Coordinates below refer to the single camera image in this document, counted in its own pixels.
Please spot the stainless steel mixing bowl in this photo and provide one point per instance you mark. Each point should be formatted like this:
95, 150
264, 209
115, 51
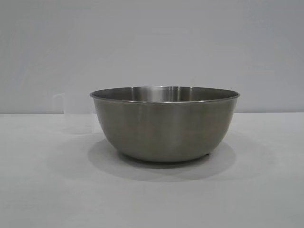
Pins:
164, 128

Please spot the clear plastic measuring cup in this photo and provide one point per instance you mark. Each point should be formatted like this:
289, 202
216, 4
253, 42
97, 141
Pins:
73, 114

